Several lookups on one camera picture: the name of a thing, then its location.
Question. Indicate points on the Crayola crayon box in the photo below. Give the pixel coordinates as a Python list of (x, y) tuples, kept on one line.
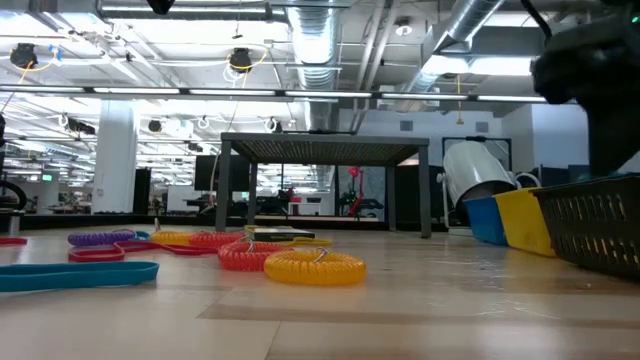
[(282, 235)]

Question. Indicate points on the orange spiral coil wristband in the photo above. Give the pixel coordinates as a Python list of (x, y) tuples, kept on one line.
[(235, 260)]

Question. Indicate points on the grey perforated metal shelf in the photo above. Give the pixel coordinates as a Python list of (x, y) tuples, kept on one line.
[(325, 150)]

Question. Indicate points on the purple spiral coil wristband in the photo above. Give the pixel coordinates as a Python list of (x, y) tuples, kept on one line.
[(95, 238)]

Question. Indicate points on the tall black cabinet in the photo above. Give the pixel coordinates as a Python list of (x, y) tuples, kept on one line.
[(142, 192)]

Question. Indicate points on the dark wide cabinet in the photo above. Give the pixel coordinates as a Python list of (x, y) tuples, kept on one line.
[(405, 200)]

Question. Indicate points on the white building column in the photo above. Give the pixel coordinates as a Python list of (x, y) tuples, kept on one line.
[(115, 160)]

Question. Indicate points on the yellow rubber band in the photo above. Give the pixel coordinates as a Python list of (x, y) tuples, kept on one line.
[(315, 242)]

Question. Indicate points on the white cylinder roll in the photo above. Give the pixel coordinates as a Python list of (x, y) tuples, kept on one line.
[(472, 167)]

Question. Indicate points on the black framed whiteboard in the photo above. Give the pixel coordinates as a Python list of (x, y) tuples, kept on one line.
[(505, 155)]

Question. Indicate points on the long linear ceiling light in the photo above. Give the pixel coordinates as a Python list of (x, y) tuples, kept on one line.
[(135, 90)]

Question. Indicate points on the blue-grey office monitor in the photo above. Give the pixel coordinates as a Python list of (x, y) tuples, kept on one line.
[(575, 172)]

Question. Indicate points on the silver corrugated ventilation duct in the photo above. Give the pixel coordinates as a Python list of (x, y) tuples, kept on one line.
[(315, 40)]

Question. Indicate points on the blue plastic basket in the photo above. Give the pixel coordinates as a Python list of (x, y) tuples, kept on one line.
[(482, 222)]

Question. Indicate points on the round ceiling sensor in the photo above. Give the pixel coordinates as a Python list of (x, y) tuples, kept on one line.
[(404, 29)]

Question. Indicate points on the red background robot arm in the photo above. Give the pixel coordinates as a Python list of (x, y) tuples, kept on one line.
[(356, 172)]

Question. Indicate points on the small white table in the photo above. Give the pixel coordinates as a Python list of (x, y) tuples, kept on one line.
[(312, 200)]

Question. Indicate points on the black computer monitor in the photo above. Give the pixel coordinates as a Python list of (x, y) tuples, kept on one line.
[(205, 172)]

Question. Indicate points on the black plastic basket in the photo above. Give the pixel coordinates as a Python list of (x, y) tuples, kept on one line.
[(590, 235)]

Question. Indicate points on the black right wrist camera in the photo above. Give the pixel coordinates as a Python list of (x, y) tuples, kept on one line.
[(555, 80)]

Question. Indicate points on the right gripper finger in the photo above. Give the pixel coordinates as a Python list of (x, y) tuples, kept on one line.
[(610, 140)]

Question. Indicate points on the silver spiral ventilation duct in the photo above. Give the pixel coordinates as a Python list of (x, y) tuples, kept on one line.
[(470, 20)]

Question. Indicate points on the yellow plastic basket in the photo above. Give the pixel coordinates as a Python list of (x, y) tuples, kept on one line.
[(525, 222)]

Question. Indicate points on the red spiral coil wristband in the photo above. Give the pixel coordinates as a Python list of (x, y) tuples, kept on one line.
[(215, 239)]

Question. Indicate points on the yellow spiral coil wristband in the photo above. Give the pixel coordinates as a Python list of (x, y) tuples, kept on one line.
[(167, 238), (300, 275)]

